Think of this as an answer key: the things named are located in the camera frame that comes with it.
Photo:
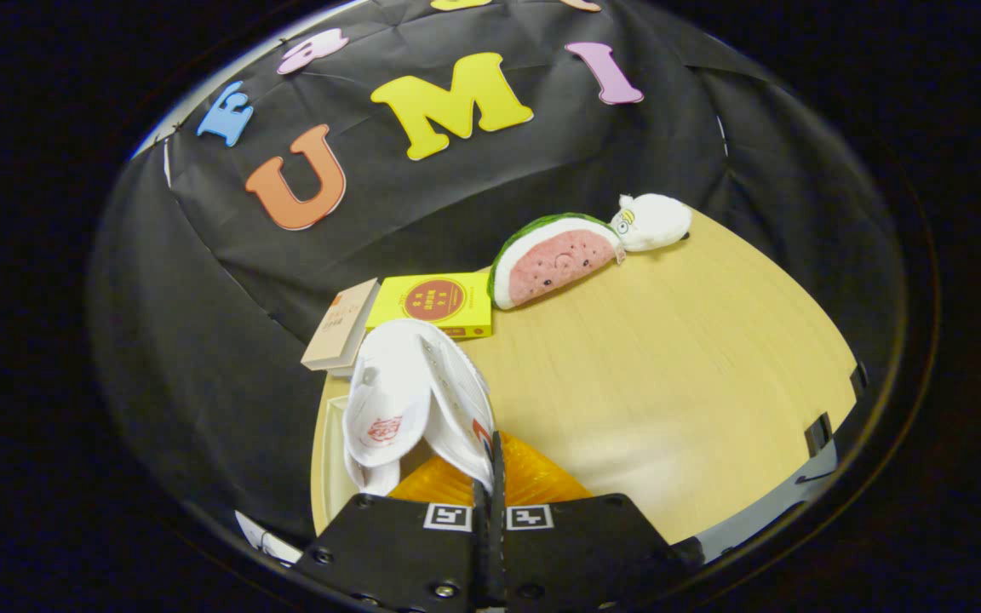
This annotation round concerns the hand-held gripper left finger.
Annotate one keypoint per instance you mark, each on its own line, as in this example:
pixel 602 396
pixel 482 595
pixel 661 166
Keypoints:
pixel 405 553

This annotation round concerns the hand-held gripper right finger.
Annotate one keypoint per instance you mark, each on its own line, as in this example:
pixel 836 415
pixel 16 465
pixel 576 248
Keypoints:
pixel 584 553

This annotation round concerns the cream storage box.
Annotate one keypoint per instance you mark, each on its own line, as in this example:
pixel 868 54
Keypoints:
pixel 335 468

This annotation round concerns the white canvas shoe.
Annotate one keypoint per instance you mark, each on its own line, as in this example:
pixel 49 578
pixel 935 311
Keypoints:
pixel 405 383

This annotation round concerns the yellow book with red circle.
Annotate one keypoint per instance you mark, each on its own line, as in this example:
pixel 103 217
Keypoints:
pixel 435 302

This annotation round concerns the watermelon slice plush toy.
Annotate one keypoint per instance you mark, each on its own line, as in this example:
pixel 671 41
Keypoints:
pixel 554 260

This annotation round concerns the black backdrop cloth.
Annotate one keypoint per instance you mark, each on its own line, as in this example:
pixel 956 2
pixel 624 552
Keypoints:
pixel 226 281

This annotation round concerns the white plush toy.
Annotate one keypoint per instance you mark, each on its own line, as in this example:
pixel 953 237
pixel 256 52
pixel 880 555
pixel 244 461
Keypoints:
pixel 652 221

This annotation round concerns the black table bracket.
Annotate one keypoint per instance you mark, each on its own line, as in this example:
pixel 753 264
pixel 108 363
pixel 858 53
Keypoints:
pixel 859 380
pixel 818 434

